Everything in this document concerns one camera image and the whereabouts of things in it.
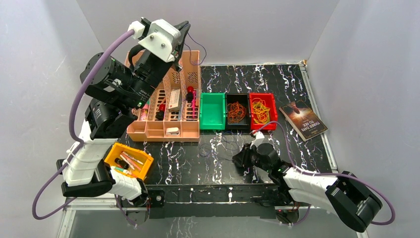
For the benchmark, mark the white cardboard box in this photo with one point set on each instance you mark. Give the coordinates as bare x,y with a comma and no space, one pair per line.
175,100

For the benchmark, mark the pink glue bottle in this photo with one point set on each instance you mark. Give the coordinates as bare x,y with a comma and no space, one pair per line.
144,112

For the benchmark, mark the dark paperback book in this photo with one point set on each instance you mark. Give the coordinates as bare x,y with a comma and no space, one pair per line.
303,119

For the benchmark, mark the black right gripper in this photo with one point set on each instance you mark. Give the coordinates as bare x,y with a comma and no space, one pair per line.
244,155

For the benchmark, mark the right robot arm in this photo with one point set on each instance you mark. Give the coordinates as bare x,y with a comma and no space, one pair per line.
340,194

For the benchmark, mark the red and black stamp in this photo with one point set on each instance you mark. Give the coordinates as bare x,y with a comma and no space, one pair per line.
160,112

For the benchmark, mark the green storage bin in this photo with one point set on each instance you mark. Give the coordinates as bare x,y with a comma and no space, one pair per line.
212,115

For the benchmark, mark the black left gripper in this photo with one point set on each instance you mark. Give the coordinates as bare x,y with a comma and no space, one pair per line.
179,61

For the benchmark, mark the beige plastic file organizer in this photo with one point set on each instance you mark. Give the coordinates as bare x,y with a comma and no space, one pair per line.
153,130

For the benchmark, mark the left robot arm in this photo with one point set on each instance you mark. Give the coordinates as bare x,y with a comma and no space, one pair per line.
121,79

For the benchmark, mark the yellow tray with pens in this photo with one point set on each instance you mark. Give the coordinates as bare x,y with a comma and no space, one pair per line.
135,161

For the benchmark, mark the black storage bin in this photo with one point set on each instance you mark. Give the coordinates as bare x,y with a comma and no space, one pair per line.
238,115

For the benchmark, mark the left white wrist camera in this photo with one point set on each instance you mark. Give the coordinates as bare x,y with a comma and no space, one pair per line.
160,38

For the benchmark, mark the red storage bin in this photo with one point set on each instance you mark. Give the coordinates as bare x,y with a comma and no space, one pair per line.
262,109

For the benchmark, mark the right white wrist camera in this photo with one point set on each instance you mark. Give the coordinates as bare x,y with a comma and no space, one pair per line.
258,139

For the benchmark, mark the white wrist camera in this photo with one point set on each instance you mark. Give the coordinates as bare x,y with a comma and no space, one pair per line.
258,139
160,38

